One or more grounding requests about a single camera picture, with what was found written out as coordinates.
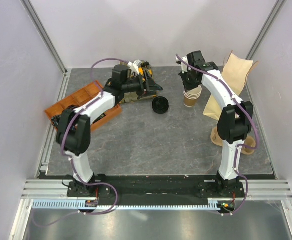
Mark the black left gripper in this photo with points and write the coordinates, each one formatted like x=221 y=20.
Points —
x=148 y=88

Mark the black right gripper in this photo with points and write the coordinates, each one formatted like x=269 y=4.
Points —
x=187 y=87

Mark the stack of paper cups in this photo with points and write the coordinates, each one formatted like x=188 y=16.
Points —
x=191 y=96

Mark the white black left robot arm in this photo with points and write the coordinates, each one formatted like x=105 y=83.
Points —
x=73 y=131

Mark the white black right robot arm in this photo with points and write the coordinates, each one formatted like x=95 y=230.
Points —
x=235 y=120

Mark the camouflage folded cloth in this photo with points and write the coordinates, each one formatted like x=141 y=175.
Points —
x=129 y=84

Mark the stack of black lids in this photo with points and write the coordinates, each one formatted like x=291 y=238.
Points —
x=160 y=105

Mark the orange compartment tray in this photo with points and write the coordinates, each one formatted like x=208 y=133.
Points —
x=79 y=98

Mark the dark patterned rolled sock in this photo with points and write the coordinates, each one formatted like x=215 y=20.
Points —
x=55 y=121

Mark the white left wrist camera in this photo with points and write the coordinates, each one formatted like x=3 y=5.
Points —
x=134 y=66

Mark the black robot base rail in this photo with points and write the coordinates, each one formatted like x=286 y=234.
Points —
x=154 y=189

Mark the grey slotted cable duct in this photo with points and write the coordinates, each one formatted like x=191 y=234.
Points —
x=86 y=205

